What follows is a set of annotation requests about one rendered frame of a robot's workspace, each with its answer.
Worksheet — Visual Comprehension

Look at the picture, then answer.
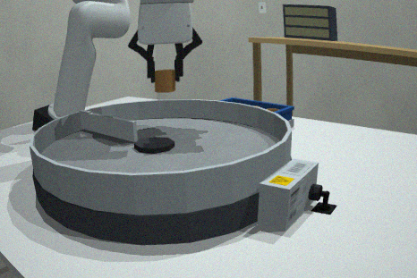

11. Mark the blue crate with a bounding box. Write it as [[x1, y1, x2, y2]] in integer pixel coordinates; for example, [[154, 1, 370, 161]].
[[219, 97, 294, 121]]

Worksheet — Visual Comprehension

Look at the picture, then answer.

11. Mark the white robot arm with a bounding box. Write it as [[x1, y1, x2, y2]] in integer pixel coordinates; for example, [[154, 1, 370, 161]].
[[48, 0, 131, 119]]

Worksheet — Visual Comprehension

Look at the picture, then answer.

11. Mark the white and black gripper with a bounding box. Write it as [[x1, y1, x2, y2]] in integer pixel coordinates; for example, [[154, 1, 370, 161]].
[[128, 3, 202, 83]]

